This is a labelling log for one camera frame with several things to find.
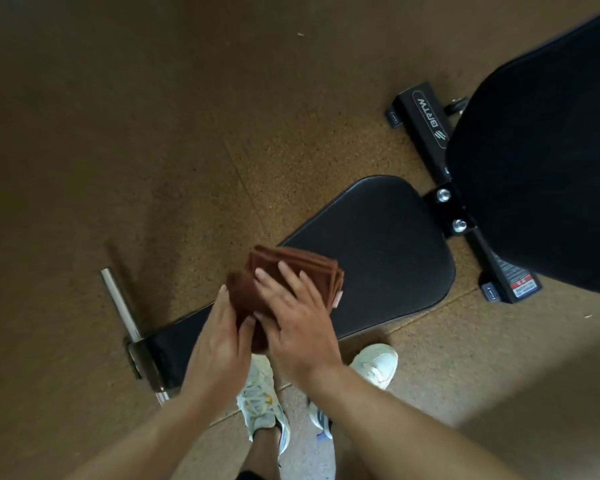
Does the person's white shoe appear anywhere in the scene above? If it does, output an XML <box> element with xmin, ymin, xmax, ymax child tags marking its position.
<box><xmin>307</xmin><ymin>343</ymin><xmax>399</xmax><ymax>441</ymax></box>
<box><xmin>236</xmin><ymin>355</ymin><xmax>292</xmax><ymax>456</ymax></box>

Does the person's left hand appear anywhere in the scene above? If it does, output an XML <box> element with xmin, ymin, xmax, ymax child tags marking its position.
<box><xmin>179</xmin><ymin>285</ymin><xmax>259</xmax><ymax>411</ymax></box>

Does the person's right white shoe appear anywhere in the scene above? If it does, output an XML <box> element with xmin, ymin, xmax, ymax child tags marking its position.
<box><xmin>307</xmin><ymin>343</ymin><xmax>399</xmax><ymax>441</ymax></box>

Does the person's left forearm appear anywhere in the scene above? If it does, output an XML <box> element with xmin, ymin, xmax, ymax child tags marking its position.
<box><xmin>64</xmin><ymin>389</ymin><xmax>233</xmax><ymax>480</ymax></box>

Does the black bench seat pad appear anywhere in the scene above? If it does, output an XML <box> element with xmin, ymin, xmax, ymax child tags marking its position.
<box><xmin>142</xmin><ymin>176</ymin><xmax>456</xmax><ymax>391</ymax></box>

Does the silver metal bar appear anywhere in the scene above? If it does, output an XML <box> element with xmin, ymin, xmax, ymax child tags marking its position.
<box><xmin>100</xmin><ymin>268</ymin><xmax>172</xmax><ymax>406</ymax></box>

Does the person's right hand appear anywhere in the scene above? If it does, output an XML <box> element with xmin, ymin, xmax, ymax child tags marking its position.
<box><xmin>253</xmin><ymin>262</ymin><xmax>344</xmax><ymax>391</ymax></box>

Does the brown cloth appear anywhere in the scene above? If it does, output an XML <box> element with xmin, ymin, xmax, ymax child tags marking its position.
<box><xmin>226</xmin><ymin>245</ymin><xmax>345</xmax><ymax>353</ymax></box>

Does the black metal bench frame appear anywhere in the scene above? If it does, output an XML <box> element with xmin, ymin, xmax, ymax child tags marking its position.
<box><xmin>385</xmin><ymin>83</ymin><xmax>544</xmax><ymax>305</ymax></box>

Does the person's left white shoe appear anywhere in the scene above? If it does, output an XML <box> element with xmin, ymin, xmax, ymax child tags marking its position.
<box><xmin>236</xmin><ymin>355</ymin><xmax>292</xmax><ymax>456</ymax></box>

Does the person's right forearm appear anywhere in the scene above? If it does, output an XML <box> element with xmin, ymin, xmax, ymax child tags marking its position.
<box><xmin>306</xmin><ymin>364</ymin><xmax>528</xmax><ymax>480</ymax></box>

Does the black bench back pad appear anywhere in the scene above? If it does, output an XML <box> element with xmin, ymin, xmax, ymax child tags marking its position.
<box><xmin>446</xmin><ymin>4</ymin><xmax>600</xmax><ymax>298</ymax></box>

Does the person's left leg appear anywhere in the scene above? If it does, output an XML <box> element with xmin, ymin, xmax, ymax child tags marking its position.
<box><xmin>236</xmin><ymin>426</ymin><xmax>287</xmax><ymax>480</ymax></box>

